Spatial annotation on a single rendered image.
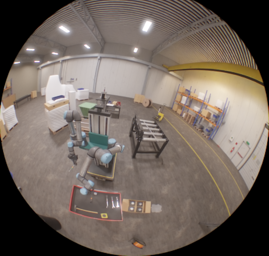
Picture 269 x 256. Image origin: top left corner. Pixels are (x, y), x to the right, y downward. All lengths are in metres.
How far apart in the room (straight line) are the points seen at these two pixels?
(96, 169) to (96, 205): 1.08
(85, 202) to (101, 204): 0.22
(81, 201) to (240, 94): 11.41
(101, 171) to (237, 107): 10.81
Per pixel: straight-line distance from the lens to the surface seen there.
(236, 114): 9.93
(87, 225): 2.40
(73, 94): 4.69
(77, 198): 1.42
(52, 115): 3.76
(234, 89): 10.73
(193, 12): 7.08
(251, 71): 7.34
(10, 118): 7.51
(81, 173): 0.95
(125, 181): 2.38
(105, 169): 2.14
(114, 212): 1.33
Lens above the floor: 2.23
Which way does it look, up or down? 26 degrees down
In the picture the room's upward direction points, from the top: 14 degrees clockwise
